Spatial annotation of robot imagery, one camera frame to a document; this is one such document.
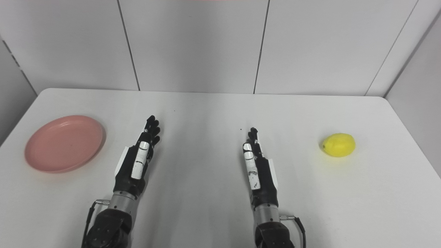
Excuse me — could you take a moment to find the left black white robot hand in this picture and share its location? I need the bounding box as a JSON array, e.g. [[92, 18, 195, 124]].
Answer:
[[113, 115, 161, 199]]

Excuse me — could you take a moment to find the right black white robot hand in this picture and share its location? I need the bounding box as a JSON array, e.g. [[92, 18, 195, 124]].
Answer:
[[243, 127, 279, 208]]

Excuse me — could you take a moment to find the pink round plate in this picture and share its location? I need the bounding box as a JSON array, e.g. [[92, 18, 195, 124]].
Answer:
[[24, 115, 105, 173]]

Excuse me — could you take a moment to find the yellow lemon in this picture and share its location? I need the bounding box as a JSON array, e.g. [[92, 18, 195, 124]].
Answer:
[[322, 133, 356, 158]]

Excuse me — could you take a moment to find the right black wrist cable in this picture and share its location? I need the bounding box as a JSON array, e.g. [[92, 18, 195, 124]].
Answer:
[[280, 215, 307, 248]]

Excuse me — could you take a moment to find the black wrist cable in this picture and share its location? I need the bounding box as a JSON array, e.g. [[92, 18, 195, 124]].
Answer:
[[81, 199, 111, 248], [280, 215, 307, 248]]

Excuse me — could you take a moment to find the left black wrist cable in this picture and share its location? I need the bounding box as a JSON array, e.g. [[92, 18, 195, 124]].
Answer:
[[81, 199, 111, 248]]

